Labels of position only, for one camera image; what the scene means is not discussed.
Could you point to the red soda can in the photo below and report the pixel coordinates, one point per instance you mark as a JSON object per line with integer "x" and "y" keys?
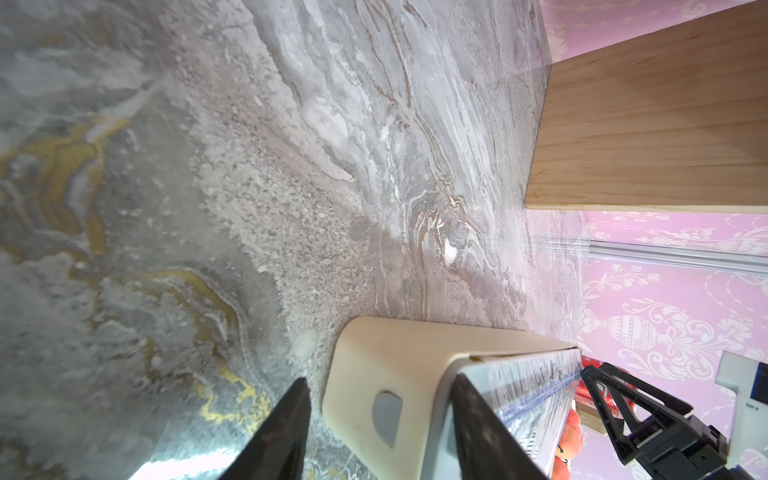
{"x": 585, "y": 399}

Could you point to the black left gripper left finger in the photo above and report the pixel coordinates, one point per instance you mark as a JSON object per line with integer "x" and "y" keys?
{"x": 277, "y": 450}

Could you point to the left aluminium corner post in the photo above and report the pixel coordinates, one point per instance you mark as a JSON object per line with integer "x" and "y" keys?
{"x": 725, "y": 261}

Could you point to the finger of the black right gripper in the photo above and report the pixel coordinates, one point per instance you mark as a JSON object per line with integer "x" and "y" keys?
{"x": 646, "y": 410}

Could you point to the striped plate of peaches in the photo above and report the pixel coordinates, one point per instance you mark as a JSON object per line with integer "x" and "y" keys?
{"x": 569, "y": 447}

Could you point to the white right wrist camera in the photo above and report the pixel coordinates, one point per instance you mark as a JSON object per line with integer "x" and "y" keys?
{"x": 747, "y": 379}

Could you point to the wooden two-tier shelf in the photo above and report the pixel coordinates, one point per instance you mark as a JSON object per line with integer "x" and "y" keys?
{"x": 672, "y": 121}

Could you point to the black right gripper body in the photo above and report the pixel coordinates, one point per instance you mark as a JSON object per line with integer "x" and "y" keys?
{"x": 679, "y": 448}

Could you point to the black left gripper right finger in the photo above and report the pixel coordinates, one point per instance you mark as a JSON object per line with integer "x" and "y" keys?
{"x": 485, "y": 448}

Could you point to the cream plastic wrap dispenser box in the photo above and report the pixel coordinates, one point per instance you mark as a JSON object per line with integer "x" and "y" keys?
{"x": 387, "y": 396}

